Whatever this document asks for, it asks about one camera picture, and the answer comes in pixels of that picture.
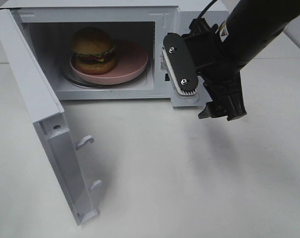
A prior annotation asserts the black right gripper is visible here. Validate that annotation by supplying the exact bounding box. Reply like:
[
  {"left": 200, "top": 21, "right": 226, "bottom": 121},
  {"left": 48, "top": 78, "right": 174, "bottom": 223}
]
[{"left": 181, "top": 24, "right": 246, "bottom": 121}]

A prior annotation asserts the round white door button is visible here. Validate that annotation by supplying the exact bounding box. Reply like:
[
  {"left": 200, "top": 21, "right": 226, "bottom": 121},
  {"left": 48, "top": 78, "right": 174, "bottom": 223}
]
[{"left": 185, "top": 96, "right": 199, "bottom": 104}]

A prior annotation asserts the pink round plate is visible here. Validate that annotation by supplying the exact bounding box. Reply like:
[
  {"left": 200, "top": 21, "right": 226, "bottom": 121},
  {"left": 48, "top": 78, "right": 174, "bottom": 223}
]
[{"left": 69, "top": 40, "right": 149, "bottom": 85}]

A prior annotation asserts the burger with golden bun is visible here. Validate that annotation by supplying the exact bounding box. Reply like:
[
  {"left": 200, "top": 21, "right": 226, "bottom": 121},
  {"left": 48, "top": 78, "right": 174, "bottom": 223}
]
[{"left": 71, "top": 27, "right": 116, "bottom": 74}]

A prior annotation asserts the white microwave door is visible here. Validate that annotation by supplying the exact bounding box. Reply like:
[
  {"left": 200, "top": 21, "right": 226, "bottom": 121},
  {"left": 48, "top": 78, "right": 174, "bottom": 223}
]
[{"left": 0, "top": 9, "right": 97, "bottom": 226}]

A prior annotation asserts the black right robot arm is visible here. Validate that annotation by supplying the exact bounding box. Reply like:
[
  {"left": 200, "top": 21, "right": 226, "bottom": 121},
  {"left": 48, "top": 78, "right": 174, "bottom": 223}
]
[{"left": 182, "top": 0, "right": 300, "bottom": 121}]

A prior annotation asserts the white barcode label sticker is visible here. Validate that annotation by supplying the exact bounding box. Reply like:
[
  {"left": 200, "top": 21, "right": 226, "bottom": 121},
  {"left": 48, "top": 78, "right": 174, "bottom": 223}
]
[{"left": 160, "top": 45, "right": 167, "bottom": 73}]

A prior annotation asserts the white microwave oven body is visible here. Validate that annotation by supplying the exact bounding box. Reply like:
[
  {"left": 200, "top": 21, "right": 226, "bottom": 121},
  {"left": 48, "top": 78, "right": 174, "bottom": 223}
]
[{"left": 0, "top": 0, "right": 210, "bottom": 107}]

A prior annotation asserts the glass microwave turntable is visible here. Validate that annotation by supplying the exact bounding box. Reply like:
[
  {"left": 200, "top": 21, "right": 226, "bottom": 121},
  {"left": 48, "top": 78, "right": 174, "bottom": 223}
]
[{"left": 61, "top": 68, "right": 111, "bottom": 89}]

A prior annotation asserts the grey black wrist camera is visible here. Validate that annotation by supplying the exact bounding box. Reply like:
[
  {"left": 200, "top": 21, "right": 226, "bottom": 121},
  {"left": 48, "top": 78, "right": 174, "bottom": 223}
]
[{"left": 163, "top": 33, "right": 198, "bottom": 97}]

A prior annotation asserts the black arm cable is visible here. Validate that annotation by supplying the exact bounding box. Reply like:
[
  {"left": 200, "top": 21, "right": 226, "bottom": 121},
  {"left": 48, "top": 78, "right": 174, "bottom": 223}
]
[{"left": 189, "top": 0, "right": 219, "bottom": 33}]

